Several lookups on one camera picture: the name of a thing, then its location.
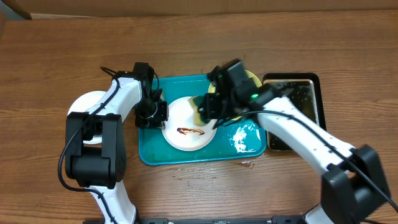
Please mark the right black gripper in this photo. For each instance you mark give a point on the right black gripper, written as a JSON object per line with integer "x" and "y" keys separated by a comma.
{"x": 209, "y": 112}

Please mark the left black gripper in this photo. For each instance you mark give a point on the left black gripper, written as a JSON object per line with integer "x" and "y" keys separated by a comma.
{"x": 158, "y": 123}

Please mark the yellow sponge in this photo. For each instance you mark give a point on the yellow sponge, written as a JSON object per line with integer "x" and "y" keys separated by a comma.
{"x": 197, "y": 115}

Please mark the white plate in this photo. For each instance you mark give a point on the white plate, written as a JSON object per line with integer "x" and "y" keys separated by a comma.
{"x": 180, "y": 131}
{"x": 86, "y": 102}

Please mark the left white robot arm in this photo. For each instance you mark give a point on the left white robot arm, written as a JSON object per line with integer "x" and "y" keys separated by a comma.
{"x": 94, "y": 158}

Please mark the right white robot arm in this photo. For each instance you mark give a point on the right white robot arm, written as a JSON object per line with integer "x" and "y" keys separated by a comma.
{"x": 353, "y": 181}

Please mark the teal plastic serving tray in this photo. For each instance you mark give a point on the teal plastic serving tray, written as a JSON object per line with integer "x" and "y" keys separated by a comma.
{"x": 239, "y": 140}

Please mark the black wash tray with water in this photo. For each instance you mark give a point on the black wash tray with water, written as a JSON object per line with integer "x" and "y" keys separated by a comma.
{"x": 303, "y": 90}

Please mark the yellow-green plate with sauce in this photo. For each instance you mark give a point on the yellow-green plate with sauce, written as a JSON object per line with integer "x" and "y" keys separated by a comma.
{"x": 252, "y": 94}

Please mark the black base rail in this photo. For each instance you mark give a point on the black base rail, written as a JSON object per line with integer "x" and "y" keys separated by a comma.
{"x": 278, "y": 219}

